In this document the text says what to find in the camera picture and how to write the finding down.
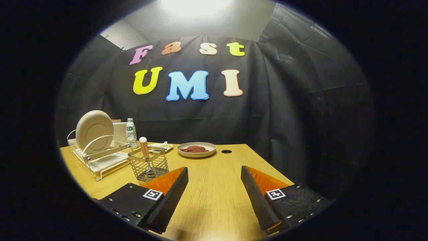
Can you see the brown meat patty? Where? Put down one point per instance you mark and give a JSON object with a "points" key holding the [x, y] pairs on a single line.
{"points": [[202, 149], [187, 150]]}

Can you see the beige round plate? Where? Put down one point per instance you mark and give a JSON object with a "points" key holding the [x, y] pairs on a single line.
{"points": [[93, 130]]}

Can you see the white bottle with green label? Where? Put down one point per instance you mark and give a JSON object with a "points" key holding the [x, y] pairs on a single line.
{"points": [[131, 134]]}

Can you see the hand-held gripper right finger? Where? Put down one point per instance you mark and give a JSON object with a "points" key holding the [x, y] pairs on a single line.
{"points": [[259, 204]]}

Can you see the white divided dish of beans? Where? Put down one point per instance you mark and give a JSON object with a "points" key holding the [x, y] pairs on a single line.
{"points": [[167, 147]]}

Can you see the beige dish with meat patties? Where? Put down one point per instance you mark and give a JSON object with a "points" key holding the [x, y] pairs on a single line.
{"points": [[187, 154]]}

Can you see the white toaster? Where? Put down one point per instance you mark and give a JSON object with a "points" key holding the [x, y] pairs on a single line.
{"points": [[119, 132]]}

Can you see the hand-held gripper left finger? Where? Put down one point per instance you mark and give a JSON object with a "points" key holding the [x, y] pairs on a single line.
{"points": [[170, 204]]}

